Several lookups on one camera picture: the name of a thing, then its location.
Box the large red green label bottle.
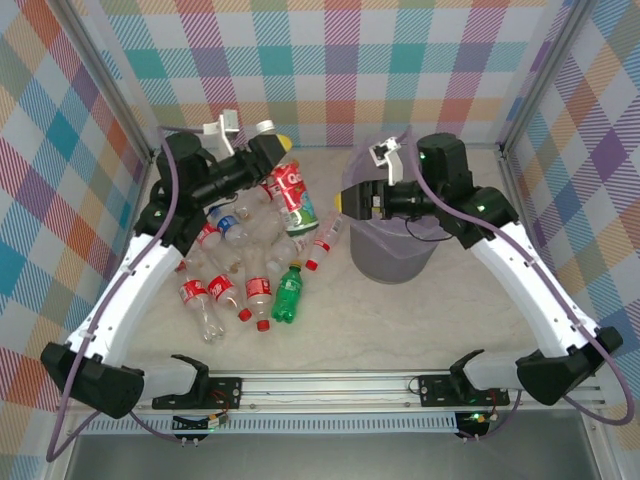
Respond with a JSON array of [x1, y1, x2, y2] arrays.
[[269, 158, 321, 239]]

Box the slim clear red cap bottle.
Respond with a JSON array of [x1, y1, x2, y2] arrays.
[[304, 209, 346, 273]]

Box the blue cap blue label bottle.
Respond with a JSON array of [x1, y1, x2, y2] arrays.
[[207, 205, 254, 247]]

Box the green bottle yellow cap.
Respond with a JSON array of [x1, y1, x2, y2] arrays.
[[270, 259, 305, 324]]

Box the capless red label cola bottle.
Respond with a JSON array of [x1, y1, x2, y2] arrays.
[[178, 277, 227, 346]]

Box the grey trash bin with bag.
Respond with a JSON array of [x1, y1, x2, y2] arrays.
[[341, 130, 451, 261]]

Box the grey plastic bin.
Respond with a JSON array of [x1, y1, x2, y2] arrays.
[[349, 219, 437, 285]]

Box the black power connector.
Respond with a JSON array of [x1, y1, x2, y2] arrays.
[[455, 409, 499, 444], [172, 412, 231, 447]]

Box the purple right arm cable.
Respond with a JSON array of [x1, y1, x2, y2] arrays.
[[399, 124, 637, 441]]

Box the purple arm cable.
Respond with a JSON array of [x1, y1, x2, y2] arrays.
[[399, 124, 637, 441], [45, 124, 221, 464]]

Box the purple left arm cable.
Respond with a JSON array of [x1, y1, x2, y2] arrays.
[[45, 124, 221, 464]]

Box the aluminium frame post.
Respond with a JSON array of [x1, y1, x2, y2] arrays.
[[497, 0, 601, 161], [47, 0, 156, 169]]

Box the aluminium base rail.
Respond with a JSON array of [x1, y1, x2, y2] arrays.
[[129, 369, 609, 416]]

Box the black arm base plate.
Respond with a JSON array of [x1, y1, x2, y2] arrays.
[[417, 374, 511, 407], [151, 375, 244, 411]]

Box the white slotted cable duct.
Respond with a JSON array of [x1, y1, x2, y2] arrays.
[[74, 412, 459, 435]]

